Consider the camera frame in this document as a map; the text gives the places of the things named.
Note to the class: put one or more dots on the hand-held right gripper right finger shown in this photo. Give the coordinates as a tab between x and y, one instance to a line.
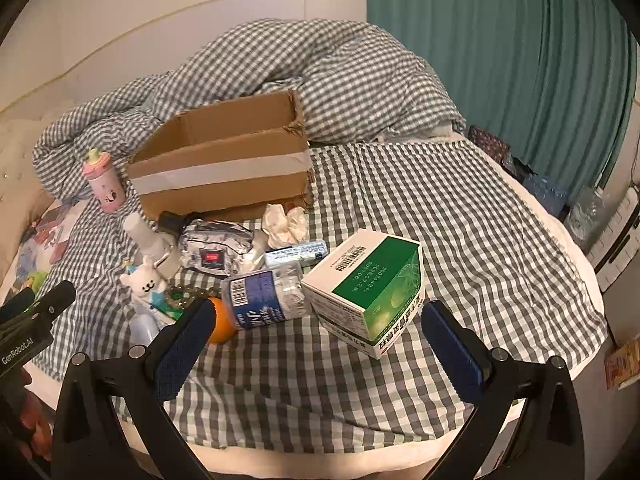
455	355

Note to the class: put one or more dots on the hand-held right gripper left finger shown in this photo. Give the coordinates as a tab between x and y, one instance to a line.
185	345

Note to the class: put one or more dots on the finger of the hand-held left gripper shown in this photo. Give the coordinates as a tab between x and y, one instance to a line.
15	302
55	297

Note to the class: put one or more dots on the green foil packet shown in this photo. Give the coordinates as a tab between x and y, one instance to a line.
167	314

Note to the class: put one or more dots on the orange fruit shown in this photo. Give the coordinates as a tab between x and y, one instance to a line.
220	329

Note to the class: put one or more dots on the white tape roll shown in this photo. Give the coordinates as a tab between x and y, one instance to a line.
145	282

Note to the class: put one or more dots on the plastic bottle with blue label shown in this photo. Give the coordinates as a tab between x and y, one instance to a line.
260	297

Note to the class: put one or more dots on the white spray bottle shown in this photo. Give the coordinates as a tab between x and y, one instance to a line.
142	235

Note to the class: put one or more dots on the green and white box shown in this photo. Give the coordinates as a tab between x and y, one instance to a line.
370	285

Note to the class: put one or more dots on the brown cardboard box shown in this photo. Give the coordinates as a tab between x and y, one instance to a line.
225	170

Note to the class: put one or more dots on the pile of snack packets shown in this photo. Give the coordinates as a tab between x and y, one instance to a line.
42	245

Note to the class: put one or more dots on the white patterned tissue pouch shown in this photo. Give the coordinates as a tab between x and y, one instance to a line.
215	245

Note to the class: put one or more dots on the pink toddler bottle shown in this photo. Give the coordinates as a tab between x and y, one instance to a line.
105	185

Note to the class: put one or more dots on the small blue white carton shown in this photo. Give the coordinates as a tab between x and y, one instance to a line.
295	254

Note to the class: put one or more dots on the grey checkered bed sheet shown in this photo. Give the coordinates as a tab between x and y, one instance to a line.
450	210

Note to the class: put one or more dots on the orange printed box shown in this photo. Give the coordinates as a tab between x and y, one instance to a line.
622	364

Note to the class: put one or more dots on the clear water bottle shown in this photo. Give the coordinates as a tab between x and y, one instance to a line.
585	217

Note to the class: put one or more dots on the white radiator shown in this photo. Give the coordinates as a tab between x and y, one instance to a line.
617	245

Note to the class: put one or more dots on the dark patterned bag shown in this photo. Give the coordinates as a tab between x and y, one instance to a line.
490	145

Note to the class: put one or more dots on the grey checkered duvet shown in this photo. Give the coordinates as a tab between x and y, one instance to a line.
360	90

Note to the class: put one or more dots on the teal curtain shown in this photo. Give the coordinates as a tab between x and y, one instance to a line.
500	60

